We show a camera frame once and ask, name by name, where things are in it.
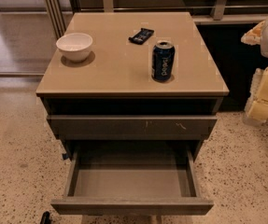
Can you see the blue pepsi can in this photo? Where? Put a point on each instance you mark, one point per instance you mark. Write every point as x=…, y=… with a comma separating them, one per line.
x=163, y=55

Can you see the white bowl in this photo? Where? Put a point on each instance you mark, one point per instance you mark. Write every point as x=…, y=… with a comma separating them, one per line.
x=75, y=47

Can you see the closed top drawer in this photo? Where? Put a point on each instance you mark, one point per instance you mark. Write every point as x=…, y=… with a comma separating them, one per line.
x=72, y=127

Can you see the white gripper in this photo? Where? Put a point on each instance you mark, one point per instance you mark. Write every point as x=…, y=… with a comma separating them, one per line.
x=256, y=111

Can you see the open middle drawer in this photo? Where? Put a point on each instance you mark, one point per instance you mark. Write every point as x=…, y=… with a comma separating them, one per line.
x=132, y=178

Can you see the black object at bottom edge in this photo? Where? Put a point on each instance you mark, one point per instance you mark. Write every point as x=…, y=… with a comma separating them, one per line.
x=45, y=218

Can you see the metal railing frame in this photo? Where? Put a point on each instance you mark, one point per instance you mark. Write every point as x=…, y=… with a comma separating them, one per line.
x=204, y=12

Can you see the grey drawer cabinet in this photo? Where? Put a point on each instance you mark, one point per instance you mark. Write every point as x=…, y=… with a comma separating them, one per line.
x=116, y=80

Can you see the dark snack bar packet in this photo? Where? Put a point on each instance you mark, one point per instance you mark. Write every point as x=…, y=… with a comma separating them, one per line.
x=142, y=36

